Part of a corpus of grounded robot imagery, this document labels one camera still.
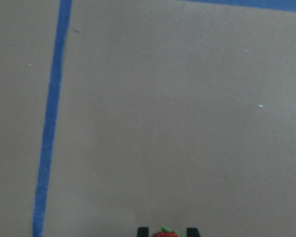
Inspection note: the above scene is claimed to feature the red strawberry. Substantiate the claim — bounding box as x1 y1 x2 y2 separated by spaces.
152 226 182 237

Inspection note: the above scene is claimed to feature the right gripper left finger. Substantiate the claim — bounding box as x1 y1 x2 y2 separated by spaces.
137 227 148 237

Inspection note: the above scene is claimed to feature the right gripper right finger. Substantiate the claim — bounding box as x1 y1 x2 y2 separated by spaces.
186 227 200 237

